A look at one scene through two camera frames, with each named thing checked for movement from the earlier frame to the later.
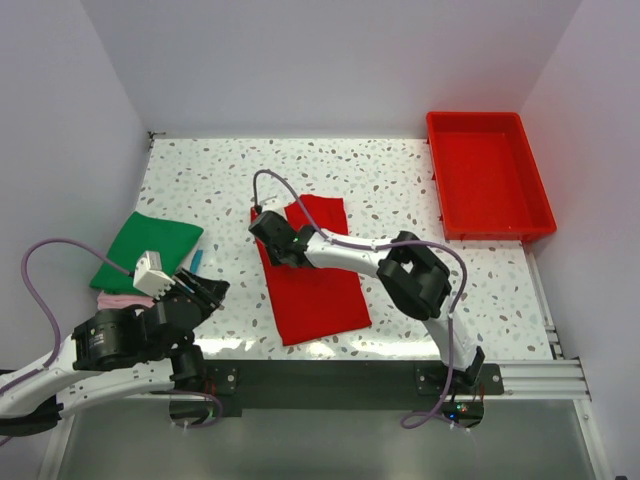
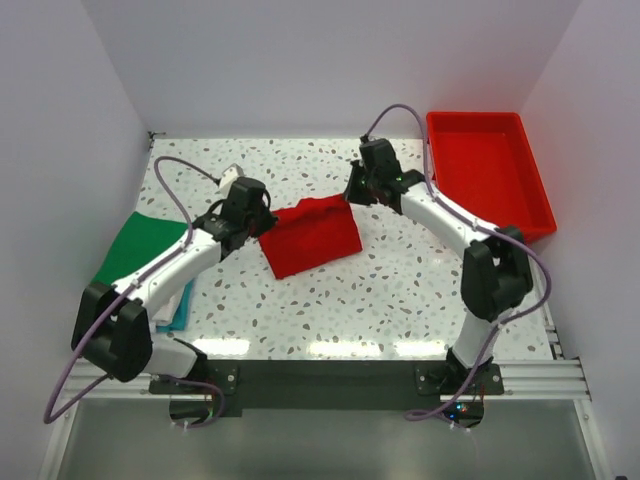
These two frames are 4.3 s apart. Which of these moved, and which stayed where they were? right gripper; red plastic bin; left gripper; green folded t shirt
Moved: right gripper; left gripper
Stayed: red plastic bin; green folded t shirt
